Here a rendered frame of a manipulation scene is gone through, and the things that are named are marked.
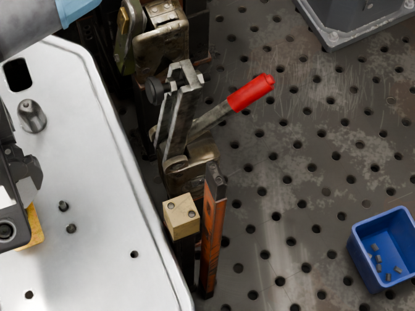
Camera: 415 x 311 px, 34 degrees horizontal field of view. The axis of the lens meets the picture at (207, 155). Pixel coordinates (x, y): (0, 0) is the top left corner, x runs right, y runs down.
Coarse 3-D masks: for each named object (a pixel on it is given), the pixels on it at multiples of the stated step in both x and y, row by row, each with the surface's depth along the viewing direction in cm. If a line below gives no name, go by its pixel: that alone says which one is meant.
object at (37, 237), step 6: (30, 204) 82; (30, 210) 81; (30, 216) 81; (36, 216) 81; (30, 222) 81; (36, 222) 81; (36, 228) 81; (36, 234) 80; (42, 234) 80; (30, 240) 80; (36, 240) 80; (42, 240) 80; (24, 246) 80; (30, 246) 80
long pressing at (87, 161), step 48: (48, 48) 93; (48, 96) 90; (96, 96) 90; (48, 144) 87; (96, 144) 88; (48, 192) 85; (96, 192) 85; (144, 192) 85; (48, 240) 82; (96, 240) 82; (144, 240) 83; (0, 288) 80; (48, 288) 80; (96, 288) 80; (144, 288) 80
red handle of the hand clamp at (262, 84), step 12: (252, 84) 75; (264, 84) 75; (228, 96) 77; (240, 96) 76; (252, 96) 76; (216, 108) 78; (228, 108) 77; (240, 108) 77; (204, 120) 78; (216, 120) 78; (192, 132) 79; (204, 132) 79
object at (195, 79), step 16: (176, 64) 68; (176, 80) 68; (192, 80) 67; (208, 80) 69; (160, 96) 66; (176, 96) 72; (192, 96) 68; (160, 112) 76; (176, 112) 70; (192, 112) 71; (160, 128) 78; (176, 128) 73; (176, 144) 77
